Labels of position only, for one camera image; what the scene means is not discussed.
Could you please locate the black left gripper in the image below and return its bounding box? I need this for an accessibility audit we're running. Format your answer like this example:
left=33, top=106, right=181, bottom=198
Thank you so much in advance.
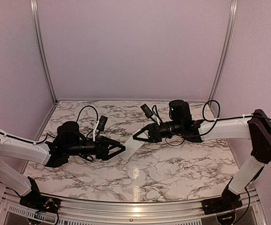
left=65, top=135, right=126, bottom=160

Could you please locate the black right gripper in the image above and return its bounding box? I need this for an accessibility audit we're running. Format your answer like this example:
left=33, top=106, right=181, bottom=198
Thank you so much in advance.
left=133, top=120, right=183, bottom=143

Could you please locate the white remote control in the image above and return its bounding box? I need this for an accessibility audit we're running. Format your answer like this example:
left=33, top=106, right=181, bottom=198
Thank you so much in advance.
left=119, top=130, right=145, bottom=161

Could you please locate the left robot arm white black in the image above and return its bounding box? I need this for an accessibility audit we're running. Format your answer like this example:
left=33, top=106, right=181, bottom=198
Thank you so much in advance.
left=0, top=121, right=126, bottom=209

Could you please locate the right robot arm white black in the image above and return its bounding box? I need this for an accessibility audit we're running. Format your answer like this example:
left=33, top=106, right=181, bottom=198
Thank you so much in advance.
left=126, top=100, right=271, bottom=210

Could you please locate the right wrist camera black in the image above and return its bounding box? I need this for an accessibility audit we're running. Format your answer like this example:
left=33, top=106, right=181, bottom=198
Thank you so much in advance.
left=140, top=104, right=163, bottom=126

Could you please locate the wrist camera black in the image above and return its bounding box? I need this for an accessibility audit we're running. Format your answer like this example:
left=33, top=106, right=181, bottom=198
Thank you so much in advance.
left=92, top=115, right=108, bottom=142
left=140, top=104, right=163, bottom=126

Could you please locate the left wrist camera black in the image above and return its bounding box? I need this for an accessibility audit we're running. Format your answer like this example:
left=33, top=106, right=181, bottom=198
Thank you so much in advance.
left=92, top=115, right=108, bottom=142

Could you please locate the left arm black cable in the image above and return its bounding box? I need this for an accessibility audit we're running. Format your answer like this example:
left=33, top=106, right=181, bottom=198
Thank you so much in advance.
left=76, top=105, right=101, bottom=132

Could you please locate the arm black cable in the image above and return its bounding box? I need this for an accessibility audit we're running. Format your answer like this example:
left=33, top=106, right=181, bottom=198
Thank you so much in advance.
left=202, top=100, right=271, bottom=146
left=76, top=105, right=101, bottom=132

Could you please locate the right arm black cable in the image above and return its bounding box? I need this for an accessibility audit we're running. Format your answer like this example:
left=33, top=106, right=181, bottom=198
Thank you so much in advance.
left=202, top=100, right=271, bottom=146

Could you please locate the right aluminium frame post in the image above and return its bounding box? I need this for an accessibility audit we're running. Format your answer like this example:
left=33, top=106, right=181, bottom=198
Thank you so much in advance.
left=208, top=0, right=238, bottom=100

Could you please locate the aluminium frame post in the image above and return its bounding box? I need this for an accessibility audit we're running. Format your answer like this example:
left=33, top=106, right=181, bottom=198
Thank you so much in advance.
left=208, top=0, right=238, bottom=100
left=30, top=0, right=58, bottom=105

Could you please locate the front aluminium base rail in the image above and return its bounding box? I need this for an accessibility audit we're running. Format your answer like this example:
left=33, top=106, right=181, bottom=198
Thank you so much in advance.
left=0, top=188, right=268, bottom=225

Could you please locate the left aluminium frame post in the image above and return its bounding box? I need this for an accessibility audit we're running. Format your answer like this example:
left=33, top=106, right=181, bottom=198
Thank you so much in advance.
left=30, top=0, right=58, bottom=105

